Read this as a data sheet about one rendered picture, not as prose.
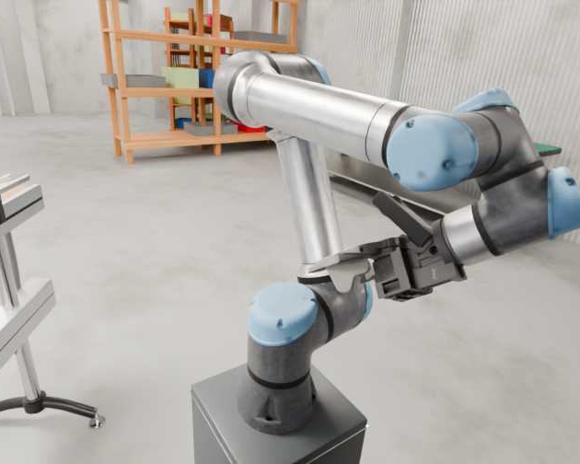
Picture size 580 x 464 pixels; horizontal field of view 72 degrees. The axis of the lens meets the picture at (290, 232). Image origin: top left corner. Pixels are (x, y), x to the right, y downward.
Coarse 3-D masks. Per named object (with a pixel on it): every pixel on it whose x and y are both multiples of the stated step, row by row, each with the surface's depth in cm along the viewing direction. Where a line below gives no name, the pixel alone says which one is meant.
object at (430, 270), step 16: (432, 224) 55; (400, 240) 58; (432, 240) 55; (384, 256) 58; (400, 256) 56; (416, 256) 57; (432, 256) 55; (448, 256) 52; (384, 272) 58; (400, 272) 56; (416, 272) 56; (432, 272) 54; (448, 272) 53; (464, 272) 55; (384, 288) 58; (400, 288) 56; (416, 288) 55; (432, 288) 57
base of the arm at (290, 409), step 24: (240, 384) 75; (264, 384) 69; (288, 384) 68; (312, 384) 75; (240, 408) 73; (264, 408) 70; (288, 408) 70; (312, 408) 73; (264, 432) 70; (288, 432) 71
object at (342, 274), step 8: (328, 256) 60; (336, 256) 59; (320, 264) 60; (328, 264) 59; (336, 264) 59; (344, 264) 59; (352, 264) 59; (360, 264) 59; (368, 264) 59; (312, 272) 61; (328, 272) 59; (336, 272) 59; (344, 272) 59; (352, 272) 59; (360, 272) 58; (336, 280) 59; (344, 280) 58; (352, 280) 58; (336, 288) 58; (344, 288) 58; (352, 288) 58
